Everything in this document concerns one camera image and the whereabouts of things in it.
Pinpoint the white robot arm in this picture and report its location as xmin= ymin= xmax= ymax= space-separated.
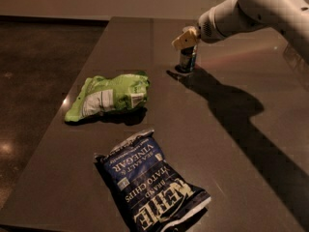
xmin=172 ymin=0 xmax=309 ymax=62

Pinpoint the green chip bag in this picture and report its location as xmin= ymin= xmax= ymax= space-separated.
xmin=65 ymin=72 xmax=150 ymax=123

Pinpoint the blue kettle chips bag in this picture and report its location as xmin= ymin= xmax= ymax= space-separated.
xmin=95 ymin=129 xmax=211 ymax=232

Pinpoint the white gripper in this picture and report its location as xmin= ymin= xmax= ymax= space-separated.
xmin=172 ymin=0 xmax=266 ymax=50

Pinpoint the blue silver redbull can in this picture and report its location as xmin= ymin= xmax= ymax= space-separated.
xmin=179 ymin=44 xmax=197 ymax=73

